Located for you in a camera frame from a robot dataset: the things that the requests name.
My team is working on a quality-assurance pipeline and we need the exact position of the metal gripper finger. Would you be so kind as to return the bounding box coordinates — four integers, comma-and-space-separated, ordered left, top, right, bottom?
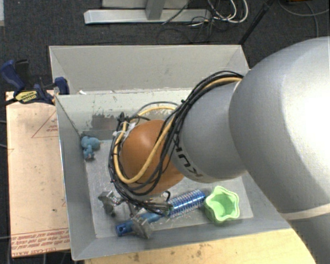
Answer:
97, 190, 118, 218
130, 215, 155, 241

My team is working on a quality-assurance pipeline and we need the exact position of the blue ribbed round brush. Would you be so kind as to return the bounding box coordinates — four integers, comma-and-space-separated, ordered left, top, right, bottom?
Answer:
113, 188, 209, 238

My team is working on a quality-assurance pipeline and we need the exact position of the light blue toy animal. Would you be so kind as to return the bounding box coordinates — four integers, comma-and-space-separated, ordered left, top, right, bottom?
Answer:
80, 135, 102, 161

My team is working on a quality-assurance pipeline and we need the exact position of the green star-shaped cup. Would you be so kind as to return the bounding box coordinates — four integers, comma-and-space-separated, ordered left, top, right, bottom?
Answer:
203, 184, 241, 227

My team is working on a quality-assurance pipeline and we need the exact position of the brown cardboard board red print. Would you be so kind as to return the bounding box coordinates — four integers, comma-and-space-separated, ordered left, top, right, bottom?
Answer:
2, 88, 72, 259

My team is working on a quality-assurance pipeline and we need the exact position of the grey metal bin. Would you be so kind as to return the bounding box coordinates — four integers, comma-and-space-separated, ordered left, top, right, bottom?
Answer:
48, 33, 294, 262

